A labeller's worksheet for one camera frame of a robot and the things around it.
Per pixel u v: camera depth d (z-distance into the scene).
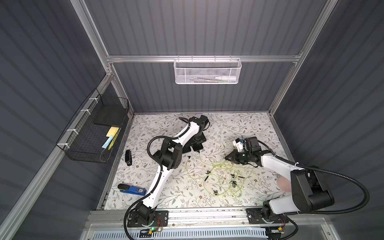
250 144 0.73
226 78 0.88
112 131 0.76
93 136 0.72
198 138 0.89
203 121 0.81
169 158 0.66
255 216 0.74
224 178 0.87
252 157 0.69
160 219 0.72
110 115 0.79
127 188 0.79
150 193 0.64
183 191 0.83
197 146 0.99
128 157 0.92
